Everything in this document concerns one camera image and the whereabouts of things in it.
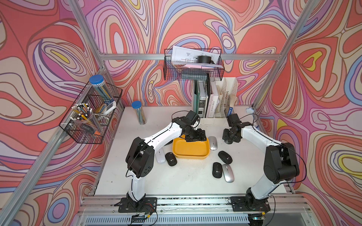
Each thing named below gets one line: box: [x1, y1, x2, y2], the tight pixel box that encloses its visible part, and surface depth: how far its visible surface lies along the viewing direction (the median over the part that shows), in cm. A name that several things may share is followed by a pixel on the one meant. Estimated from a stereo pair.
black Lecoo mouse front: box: [212, 161, 223, 179], surface depth 86 cm
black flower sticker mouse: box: [164, 151, 178, 167], surface depth 90 cm
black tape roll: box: [197, 55, 216, 65], surface depth 84 cm
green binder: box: [193, 80, 201, 115], surface depth 91 cm
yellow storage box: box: [172, 134, 211, 160], surface depth 95 cm
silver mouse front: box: [222, 163, 235, 184], surface depth 86 cm
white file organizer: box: [198, 77, 239, 137], surface depth 106 cm
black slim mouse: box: [218, 150, 233, 165], surface depth 91 cm
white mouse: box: [155, 147, 166, 164], surface depth 92 cm
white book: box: [205, 81, 220, 119], surface depth 96 cm
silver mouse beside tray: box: [208, 136, 218, 151], surface depth 97 cm
